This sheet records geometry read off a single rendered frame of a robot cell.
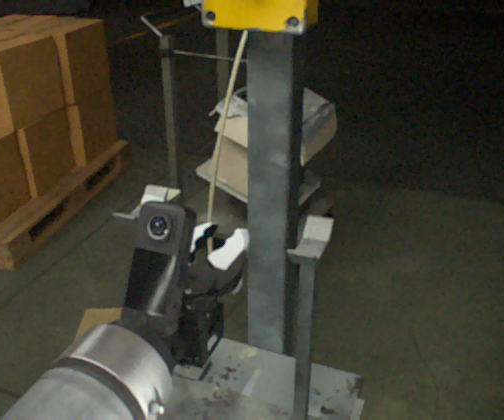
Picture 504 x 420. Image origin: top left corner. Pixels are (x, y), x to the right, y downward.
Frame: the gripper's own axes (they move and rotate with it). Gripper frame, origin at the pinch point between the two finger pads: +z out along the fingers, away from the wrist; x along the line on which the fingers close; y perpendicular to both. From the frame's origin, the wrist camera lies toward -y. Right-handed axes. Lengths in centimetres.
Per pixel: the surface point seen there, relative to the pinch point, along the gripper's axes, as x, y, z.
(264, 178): -0.9, 0.5, 14.5
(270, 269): 0.2, 14.9, 14.5
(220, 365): -5.5, 30.4, 8.6
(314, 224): 9.5, -1.5, 1.9
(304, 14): 5.4, -21.7, 9.0
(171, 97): -90, 37, 144
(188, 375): -8.7, 29.6, 4.2
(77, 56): -166, 36, 184
